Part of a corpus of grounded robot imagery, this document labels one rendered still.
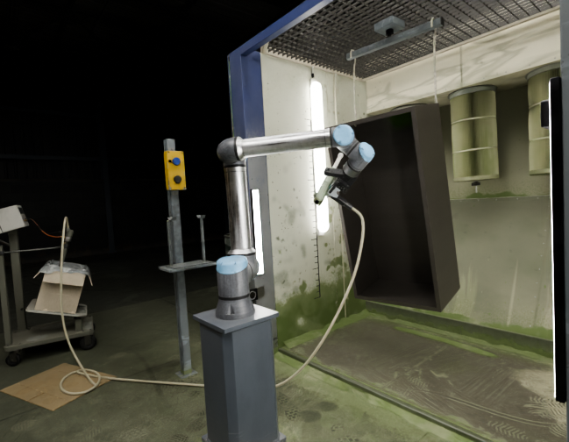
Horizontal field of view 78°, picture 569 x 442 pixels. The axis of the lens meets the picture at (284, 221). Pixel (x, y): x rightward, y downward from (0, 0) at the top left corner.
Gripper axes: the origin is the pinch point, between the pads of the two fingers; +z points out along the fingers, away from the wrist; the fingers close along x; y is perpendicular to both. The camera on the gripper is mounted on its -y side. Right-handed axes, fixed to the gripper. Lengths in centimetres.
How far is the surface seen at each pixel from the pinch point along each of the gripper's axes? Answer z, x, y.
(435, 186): -22, 31, 52
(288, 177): 59, 59, -22
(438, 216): -11, 23, 64
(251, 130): 36, 54, -63
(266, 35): -20, 74, -83
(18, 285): 225, -65, -172
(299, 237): 87, 36, 11
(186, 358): 133, -74, -16
